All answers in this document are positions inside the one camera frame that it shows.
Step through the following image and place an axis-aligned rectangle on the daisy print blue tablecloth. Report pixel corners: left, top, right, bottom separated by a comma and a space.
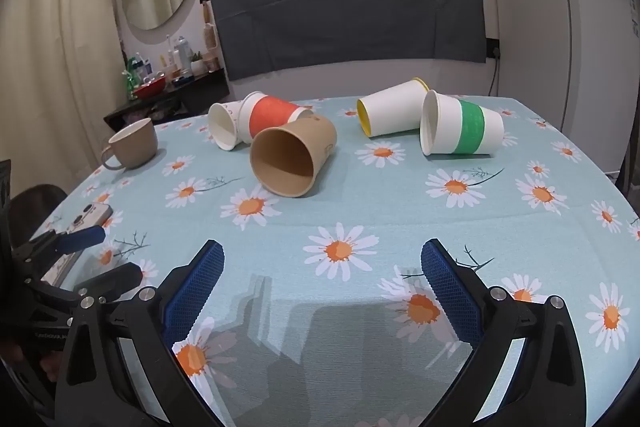
30, 94, 640, 427

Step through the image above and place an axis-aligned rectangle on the white spray can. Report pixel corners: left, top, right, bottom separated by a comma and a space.
176, 36, 194, 76

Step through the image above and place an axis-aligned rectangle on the beige ceramic mug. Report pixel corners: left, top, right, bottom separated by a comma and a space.
101, 118, 160, 171

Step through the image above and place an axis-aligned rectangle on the black chair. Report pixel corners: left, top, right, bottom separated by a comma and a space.
9, 184, 69, 239

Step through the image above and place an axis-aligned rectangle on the red banded white paper cup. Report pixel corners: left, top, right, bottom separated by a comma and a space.
207, 91, 315, 152

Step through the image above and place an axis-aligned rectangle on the dark side table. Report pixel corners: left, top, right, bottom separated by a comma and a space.
103, 69, 231, 132

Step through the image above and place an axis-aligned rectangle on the cream curtain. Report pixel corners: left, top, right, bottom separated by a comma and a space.
0, 0, 127, 202

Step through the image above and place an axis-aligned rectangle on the brown paper cup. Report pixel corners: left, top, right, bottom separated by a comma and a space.
249, 113, 338, 198

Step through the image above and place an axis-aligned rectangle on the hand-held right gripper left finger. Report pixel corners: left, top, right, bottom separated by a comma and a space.
55, 239, 226, 427

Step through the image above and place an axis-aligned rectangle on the white smartphone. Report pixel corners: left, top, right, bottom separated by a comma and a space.
40, 202, 115, 286

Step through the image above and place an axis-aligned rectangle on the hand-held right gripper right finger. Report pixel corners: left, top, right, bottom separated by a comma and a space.
420, 239, 587, 427

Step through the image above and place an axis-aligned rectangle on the dark grey wall cloth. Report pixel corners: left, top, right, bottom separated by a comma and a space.
206, 0, 488, 82

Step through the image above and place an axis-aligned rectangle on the yellow lined white paper cup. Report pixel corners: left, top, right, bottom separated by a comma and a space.
356, 78, 431, 138

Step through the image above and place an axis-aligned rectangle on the green banded white paper cup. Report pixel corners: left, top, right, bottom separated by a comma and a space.
420, 90, 505, 157

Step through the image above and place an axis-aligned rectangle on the red bowl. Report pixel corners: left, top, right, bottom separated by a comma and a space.
132, 76, 167, 100

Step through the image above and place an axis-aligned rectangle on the black power cable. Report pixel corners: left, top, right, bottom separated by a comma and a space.
487, 38, 502, 96

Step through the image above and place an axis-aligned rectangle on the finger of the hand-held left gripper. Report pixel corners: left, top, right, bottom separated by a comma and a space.
10, 226, 107, 262
30, 262, 144, 308

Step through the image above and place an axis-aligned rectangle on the white refrigerator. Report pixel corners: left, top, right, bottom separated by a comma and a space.
490, 0, 640, 174

